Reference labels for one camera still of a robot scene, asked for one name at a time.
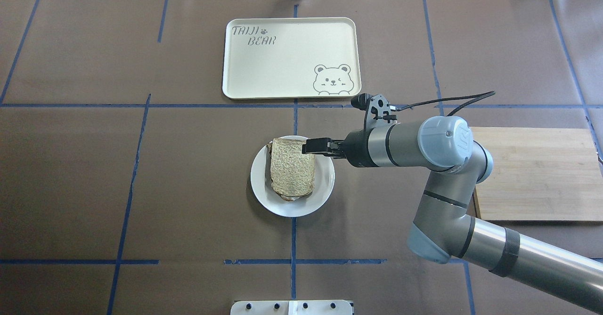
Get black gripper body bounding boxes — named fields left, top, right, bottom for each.
left=330, top=130, right=377, bottom=168

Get brown bread slice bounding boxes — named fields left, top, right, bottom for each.
left=269, top=137, right=316, bottom=198

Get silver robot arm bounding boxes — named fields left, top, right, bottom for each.
left=302, top=116, right=603, bottom=314

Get white round plate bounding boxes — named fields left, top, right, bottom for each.
left=250, top=145, right=335, bottom=217

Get cream bear serving tray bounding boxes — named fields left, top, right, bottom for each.
left=222, top=17, right=362, bottom=100

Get wooden cutting board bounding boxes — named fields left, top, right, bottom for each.
left=473, top=127, right=603, bottom=221

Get black camera cable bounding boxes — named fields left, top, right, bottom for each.
left=394, top=90, right=496, bottom=117

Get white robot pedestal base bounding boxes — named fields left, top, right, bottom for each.
left=230, top=299, right=355, bottom=315

